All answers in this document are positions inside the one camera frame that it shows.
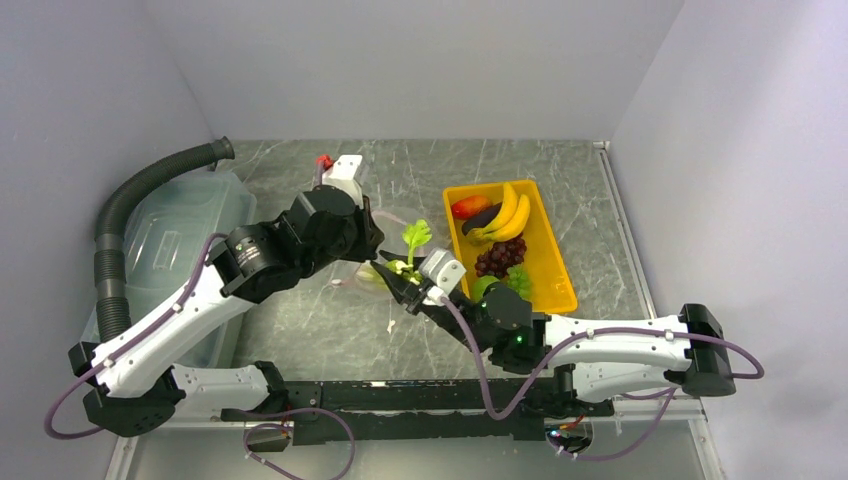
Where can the green grape bunch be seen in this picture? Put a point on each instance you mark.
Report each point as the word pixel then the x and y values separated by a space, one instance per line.
pixel 518 280

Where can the celery stalk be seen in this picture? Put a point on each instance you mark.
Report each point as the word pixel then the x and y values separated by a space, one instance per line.
pixel 404 242

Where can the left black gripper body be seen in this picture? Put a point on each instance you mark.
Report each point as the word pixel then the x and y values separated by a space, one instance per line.
pixel 356 242

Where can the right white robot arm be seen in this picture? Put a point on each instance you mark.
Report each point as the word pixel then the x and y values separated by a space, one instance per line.
pixel 607 357

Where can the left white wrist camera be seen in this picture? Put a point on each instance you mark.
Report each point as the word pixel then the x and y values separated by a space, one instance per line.
pixel 343 173

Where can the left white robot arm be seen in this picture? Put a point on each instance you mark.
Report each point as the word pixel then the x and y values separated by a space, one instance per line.
pixel 137 382

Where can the clear plastic storage box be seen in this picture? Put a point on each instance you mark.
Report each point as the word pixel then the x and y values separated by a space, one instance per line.
pixel 167 231

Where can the dark purple eggplant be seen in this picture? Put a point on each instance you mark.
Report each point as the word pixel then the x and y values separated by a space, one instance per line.
pixel 481 219

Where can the purple grape bunch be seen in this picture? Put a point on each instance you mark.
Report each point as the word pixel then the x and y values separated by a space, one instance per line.
pixel 500 257

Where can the red mango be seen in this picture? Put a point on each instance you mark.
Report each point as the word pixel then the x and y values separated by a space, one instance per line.
pixel 467 207

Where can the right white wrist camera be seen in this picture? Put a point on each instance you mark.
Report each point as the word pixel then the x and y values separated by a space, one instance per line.
pixel 441 273

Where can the yellow plastic tray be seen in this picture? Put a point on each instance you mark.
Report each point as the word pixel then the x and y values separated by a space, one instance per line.
pixel 530 262

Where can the green bumpy citrus fruit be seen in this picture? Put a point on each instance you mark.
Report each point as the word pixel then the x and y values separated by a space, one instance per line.
pixel 484 286

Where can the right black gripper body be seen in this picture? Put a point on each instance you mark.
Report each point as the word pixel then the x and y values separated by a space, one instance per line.
pixel 439 314

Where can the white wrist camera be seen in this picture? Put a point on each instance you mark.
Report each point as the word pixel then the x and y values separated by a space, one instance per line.
pixel 441 273
pixel 343 173

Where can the yellow banana bunch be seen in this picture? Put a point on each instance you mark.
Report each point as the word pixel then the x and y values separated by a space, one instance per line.
pixel 508 223

